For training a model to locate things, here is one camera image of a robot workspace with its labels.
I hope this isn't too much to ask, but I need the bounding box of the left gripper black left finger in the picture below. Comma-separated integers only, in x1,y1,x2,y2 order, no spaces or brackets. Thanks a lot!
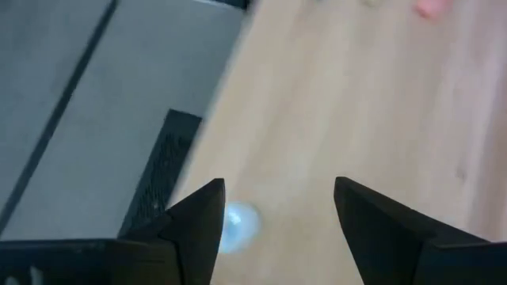
0,177,227,285

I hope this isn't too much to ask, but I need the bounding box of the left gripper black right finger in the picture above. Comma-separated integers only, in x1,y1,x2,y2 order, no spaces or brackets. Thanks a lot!
334,176,507,285

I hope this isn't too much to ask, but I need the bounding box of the clear translucent medicine bottle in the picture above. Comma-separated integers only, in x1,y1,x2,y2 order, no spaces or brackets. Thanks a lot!
218,200,263,255

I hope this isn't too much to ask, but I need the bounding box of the red medicine bottle white cap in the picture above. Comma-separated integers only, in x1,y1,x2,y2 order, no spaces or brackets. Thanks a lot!
411,0,452,20

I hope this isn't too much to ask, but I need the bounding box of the black perforated bar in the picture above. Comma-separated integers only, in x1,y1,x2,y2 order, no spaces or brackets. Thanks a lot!
117,108,203,240

